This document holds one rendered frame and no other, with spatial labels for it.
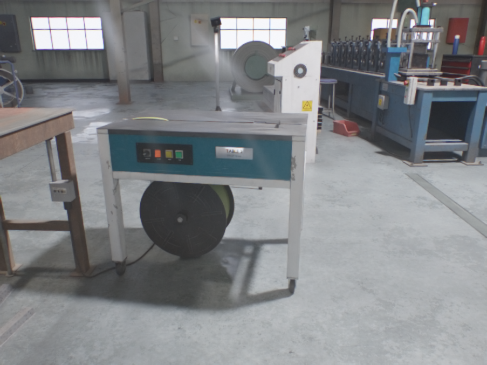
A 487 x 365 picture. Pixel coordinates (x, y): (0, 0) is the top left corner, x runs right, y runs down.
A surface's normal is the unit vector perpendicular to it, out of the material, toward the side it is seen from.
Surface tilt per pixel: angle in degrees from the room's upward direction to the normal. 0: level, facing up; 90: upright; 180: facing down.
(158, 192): 90
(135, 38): 90
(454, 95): 90
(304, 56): 90
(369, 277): 0
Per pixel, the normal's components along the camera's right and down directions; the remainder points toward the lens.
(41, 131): 1.00, 0.01
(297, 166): -0.17, 0.32
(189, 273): 0.00, -0.95
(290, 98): 0.07, 0.32
